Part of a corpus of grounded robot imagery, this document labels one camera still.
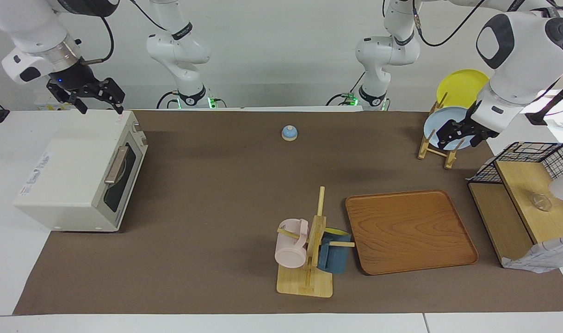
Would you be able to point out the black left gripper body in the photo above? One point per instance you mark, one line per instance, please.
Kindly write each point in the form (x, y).
(476, 128)

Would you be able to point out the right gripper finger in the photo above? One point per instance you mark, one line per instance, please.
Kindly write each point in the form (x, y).
(71, 96)
(110, 91)

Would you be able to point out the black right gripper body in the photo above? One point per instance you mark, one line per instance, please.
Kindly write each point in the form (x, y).
(73, 76)

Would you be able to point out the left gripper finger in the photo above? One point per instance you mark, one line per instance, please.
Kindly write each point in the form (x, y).
(449, 135)
(474, 138)

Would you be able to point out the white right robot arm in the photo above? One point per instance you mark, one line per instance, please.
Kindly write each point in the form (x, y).
(36, 32)

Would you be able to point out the white toaster oven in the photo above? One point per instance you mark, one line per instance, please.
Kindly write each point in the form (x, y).
(68, 171)

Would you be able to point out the light blue plate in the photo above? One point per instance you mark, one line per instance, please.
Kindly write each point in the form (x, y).
(441, 121)

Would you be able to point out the wooden plate rack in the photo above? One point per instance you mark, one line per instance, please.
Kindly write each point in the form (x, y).
(429, 148)

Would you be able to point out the yellow plate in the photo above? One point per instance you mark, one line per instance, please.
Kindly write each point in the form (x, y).
(461, 88)

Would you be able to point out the clear glass cup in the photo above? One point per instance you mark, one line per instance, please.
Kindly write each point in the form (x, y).
(540, 202)

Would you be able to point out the brown wooden tray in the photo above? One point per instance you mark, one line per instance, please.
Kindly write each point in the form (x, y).
(411, 231)

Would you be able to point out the white patterned cloth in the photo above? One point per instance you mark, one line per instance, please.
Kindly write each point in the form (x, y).
(545, 256)

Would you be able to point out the brown table mat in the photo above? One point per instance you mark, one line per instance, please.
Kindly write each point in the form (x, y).
(216, 208)

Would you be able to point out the wooden mug tree stand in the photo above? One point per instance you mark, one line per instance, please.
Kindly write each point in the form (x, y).
(314, 231)

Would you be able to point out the dark blue mug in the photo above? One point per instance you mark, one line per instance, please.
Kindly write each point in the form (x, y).
(334, 259)

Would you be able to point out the pink mug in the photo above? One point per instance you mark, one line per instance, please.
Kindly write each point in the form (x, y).
(288, 252)

